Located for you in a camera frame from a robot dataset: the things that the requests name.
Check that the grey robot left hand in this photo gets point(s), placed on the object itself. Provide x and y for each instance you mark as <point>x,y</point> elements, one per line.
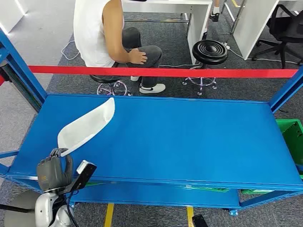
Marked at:
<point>53,174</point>

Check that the blue metal shelf rack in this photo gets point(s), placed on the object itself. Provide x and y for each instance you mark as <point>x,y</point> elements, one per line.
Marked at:
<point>177,141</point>

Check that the white curved plastic part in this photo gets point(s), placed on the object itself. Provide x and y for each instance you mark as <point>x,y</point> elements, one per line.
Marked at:
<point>88,125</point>

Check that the person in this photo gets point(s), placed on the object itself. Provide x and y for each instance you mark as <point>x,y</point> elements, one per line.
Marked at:
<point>90,31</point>
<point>214,16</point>

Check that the black round stool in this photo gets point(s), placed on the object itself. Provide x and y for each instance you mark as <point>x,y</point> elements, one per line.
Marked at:
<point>103,79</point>
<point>210,51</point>

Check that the black office chair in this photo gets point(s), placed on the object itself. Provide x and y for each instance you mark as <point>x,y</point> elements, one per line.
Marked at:
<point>289,28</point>

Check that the white power strip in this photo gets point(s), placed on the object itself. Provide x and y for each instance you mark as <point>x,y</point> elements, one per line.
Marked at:
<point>227,46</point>

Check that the yellow floor tape square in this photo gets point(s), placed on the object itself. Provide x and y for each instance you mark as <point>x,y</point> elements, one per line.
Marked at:
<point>109,216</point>

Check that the black pole stanchion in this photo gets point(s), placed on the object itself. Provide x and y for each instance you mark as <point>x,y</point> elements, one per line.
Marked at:
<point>17,200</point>

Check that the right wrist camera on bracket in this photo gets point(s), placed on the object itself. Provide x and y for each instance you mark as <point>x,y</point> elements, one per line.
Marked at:
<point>199,221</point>

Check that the red barrier belt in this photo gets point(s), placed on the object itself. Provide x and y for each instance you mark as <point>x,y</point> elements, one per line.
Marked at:
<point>189,72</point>
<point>1,81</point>

